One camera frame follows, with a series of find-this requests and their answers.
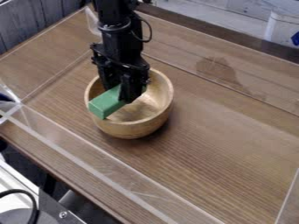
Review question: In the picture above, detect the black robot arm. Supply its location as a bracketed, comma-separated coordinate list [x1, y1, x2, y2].
[90, 0, 153, 103]

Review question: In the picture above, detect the brown wooden bowl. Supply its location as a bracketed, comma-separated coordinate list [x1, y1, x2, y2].
[85, 69, 174, 139]

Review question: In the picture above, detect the grey metal stand base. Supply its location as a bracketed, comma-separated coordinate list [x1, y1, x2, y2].
[0, 204, 87, 224]

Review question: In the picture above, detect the white container top right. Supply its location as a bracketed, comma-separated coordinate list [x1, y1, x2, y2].
[265, 11, 299, 49]

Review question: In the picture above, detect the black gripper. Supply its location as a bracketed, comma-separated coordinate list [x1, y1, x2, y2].
[90, 43, 150, 103]

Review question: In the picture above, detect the green rectangular block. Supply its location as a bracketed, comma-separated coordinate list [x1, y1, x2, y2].
[89, 83, 149, 121]

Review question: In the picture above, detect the black cable bottom left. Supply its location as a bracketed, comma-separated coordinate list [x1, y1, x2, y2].
[0, 188, 41, 224]

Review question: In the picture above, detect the clear acrylic front wall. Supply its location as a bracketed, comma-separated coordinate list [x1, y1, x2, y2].
[0, 85, 225, 224]

